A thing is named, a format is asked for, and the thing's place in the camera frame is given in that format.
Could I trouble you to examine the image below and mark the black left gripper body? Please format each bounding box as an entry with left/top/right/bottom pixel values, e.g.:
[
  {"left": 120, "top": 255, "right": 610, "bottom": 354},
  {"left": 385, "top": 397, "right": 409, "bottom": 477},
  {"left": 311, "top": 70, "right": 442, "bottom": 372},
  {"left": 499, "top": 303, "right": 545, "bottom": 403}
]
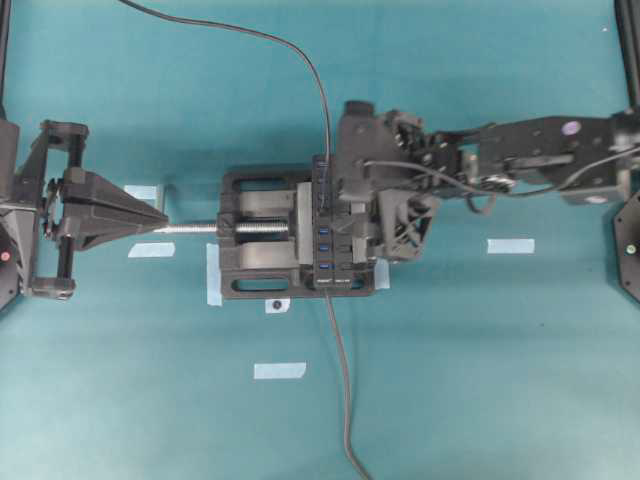
[{"left": 14, "top": 120, "right": 89, "bottom": 300}]

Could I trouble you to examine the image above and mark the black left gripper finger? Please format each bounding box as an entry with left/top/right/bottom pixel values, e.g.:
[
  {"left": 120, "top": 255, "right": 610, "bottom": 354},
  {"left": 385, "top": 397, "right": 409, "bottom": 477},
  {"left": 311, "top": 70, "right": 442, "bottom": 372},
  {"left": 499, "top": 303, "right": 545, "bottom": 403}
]
[
  {"left": 62, "top": 167, "right": 167, "bottom": 223},
  {"left": 59, "top": 217, "right": 168, "bottom": 251}
]

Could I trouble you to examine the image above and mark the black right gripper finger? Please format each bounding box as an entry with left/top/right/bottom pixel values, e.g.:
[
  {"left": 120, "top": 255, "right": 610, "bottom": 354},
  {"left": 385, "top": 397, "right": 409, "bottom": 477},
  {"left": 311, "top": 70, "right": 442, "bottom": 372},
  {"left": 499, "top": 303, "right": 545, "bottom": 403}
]
[
  {"left": 337, "top": 173, "right": 374, "bottom": 215},
  {"left": 331, "top": 207, "right": 380, "bottom": 262}
]

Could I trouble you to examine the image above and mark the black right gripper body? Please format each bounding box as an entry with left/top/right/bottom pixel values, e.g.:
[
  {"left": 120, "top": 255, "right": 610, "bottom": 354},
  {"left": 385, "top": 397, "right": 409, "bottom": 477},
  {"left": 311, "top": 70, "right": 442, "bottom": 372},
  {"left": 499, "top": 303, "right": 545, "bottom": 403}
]
[{"left": 335, "top": 111, "right": 440, "bottom": 262}]

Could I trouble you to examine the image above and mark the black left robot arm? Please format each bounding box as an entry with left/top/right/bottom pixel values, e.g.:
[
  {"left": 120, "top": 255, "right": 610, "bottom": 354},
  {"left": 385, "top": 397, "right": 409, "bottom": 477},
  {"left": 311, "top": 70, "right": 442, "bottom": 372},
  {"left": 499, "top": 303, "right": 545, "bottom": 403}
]
[{"left": 1, "top": 120, "right": 169, "bottom": 307}]

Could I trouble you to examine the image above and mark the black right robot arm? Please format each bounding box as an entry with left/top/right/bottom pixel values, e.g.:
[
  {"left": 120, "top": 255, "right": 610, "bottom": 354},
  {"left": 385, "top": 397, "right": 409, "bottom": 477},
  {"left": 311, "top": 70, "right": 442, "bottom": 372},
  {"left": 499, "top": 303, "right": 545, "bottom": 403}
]
[{"left": 317, "top": 101, "right": 639, "bottom": 290}]

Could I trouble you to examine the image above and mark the black multi-port USB hub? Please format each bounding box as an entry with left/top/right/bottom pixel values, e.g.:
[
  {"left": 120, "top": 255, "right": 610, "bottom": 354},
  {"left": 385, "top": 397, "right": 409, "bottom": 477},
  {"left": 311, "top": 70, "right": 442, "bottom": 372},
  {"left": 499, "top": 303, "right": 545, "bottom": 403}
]
[{"left": 312, "top": 154, "right": 353, "bottom": 292}]

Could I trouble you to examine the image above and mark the blue tape vise right edge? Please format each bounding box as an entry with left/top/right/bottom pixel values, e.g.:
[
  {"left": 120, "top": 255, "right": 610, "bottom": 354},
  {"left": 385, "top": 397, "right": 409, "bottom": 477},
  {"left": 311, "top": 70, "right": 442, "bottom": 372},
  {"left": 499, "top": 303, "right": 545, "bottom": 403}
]
[{"left": 374, "top": 258, "right": 391, "bottom": 290}]

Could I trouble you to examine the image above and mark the blue tape vise edge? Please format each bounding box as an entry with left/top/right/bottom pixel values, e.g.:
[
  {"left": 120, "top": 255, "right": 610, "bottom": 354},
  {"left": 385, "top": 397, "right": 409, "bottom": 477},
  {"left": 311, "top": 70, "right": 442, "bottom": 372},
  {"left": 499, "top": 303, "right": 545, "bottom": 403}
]
[
  {"left": 374, "top": 258, "right": 391, "bottom": 290},
  {"left": 206, "top": 243, "right": 223, "bottom": 307}
]

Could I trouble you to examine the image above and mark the blue tape near crank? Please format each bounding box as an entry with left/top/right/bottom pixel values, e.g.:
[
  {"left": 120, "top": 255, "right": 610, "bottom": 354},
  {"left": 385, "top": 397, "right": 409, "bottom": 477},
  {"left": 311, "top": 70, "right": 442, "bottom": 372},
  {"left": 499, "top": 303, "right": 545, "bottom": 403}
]
[{"left": 124, "top": 185, "right": 164, "bottom": 201}]

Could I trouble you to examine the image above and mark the blue tape left lower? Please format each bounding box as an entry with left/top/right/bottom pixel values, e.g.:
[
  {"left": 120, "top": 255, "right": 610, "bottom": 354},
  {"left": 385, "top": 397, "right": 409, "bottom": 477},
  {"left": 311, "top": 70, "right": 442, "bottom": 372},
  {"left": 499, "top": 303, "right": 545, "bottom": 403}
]
[{"left": 128, "top": 242, "right": 175, "bottom": 258}]

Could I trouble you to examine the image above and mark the black bench vise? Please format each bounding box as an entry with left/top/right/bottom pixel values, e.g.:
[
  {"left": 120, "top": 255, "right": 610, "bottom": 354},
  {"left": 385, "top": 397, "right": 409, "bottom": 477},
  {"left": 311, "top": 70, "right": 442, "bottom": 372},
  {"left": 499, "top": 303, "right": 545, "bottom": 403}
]
[{"left": 216, "top": 166, "right": 375, "bottom": 300}]

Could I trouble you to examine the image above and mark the small tape with black dot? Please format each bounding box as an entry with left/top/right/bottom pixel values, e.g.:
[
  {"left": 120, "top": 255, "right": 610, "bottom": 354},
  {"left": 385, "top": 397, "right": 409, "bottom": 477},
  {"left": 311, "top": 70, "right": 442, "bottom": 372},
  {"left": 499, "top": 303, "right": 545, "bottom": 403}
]
[{"left": 265, "top": 298, "right": 291, "bottom": 314}]

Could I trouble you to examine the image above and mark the blue tape vise left edge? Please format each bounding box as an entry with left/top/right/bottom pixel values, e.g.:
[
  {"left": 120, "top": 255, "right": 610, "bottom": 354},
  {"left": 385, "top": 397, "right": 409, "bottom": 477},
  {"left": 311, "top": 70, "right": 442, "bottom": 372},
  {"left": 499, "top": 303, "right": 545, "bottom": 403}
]
[{"left": 206, "top": 243, "right": 223, "bottom": 307}]

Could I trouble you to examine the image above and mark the blue tape bottom centre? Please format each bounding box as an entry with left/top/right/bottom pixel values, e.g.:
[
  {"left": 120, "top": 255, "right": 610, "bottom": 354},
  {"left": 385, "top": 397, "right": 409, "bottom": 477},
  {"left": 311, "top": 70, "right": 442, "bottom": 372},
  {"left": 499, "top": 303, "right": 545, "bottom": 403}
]
[{"left": 253, "top": 362, "right": 307, "bottom": 381}]

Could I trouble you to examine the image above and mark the blue tape right side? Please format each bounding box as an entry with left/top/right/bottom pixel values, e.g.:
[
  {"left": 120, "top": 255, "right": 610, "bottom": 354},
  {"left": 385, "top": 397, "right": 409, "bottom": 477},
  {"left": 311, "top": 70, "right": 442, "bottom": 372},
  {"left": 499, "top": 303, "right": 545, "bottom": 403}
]
[{"left": 487, "top": 238, "right": 536, "bottom": 255}]

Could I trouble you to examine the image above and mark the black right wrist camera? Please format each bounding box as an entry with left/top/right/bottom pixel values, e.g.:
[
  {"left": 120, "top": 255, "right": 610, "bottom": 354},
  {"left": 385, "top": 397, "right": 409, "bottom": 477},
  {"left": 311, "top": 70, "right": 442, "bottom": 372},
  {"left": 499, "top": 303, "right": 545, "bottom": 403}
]
[{"left": 344, "top": 100, "right": 375, "bottom": 116}]

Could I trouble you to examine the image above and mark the silver vise crank handle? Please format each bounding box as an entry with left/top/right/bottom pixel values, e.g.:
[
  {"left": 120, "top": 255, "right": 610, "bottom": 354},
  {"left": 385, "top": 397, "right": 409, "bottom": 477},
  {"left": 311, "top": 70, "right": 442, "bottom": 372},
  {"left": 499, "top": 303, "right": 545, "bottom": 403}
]
[{"left": 155, "top": 185, "right": 217, "bottom": 235}]

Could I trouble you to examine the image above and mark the black frame rail left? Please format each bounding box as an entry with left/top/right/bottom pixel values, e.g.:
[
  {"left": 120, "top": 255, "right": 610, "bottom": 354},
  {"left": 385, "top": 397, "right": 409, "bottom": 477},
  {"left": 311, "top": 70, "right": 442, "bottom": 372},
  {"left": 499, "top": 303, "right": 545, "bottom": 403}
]
[{"left": 0, "top": 0, "right": 12, "bottom": 120}]

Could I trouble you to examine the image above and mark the black frame rail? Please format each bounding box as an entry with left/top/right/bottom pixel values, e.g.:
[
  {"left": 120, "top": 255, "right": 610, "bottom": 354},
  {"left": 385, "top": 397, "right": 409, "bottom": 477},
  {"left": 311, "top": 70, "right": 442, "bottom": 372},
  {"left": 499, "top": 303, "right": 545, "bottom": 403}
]
[
  {"left": 614, "top": 0, "right": 639, "bottom": 106},
  {"left": 0, "top": 0, "right": 12, "bottom": 120}
]

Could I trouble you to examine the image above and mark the grey hub power cable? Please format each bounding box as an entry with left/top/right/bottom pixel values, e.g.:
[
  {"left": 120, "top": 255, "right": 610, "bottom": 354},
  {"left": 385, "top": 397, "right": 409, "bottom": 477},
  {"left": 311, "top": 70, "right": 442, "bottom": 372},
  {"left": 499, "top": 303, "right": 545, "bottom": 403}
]
[{"left": 323, "top": 287, "right": 373, "bottom": 480}]

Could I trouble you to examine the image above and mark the black frame rail right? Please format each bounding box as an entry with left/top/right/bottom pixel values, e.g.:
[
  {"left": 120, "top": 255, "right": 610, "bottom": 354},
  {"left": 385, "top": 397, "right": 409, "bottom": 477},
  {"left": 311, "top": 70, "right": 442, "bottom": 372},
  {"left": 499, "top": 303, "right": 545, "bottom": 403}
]
[{"left": 614, "top": 0, "right": 639, "bottom": 106}]

